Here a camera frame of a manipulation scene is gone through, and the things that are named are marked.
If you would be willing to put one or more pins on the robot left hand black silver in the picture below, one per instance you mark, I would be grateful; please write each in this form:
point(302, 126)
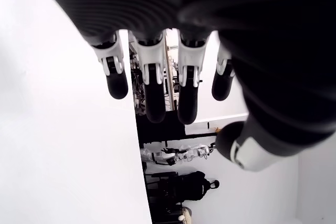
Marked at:
point(210, 3)

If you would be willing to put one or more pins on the black cabinet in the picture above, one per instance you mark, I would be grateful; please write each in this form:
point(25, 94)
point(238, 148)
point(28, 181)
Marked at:
point(170, 129)

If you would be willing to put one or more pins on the black gantry bar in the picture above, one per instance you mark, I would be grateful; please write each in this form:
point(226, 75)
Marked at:
point(199, 135)

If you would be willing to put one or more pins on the silver humanoid robot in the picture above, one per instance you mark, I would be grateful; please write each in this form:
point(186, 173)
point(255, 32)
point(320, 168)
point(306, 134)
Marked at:
point(162, 155)

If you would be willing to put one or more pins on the beige shoe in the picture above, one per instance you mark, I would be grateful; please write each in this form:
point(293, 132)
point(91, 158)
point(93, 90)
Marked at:
point(186, 214)

